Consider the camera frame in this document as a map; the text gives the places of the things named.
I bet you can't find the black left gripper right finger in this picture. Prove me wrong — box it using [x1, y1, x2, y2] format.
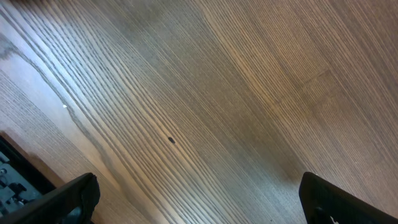
[298, 172, 397, 224]

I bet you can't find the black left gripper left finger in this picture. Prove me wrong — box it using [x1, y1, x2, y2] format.
[1, 173, 100, 224]

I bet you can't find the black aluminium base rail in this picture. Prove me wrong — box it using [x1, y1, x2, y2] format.
[1, 137, 56, 218]

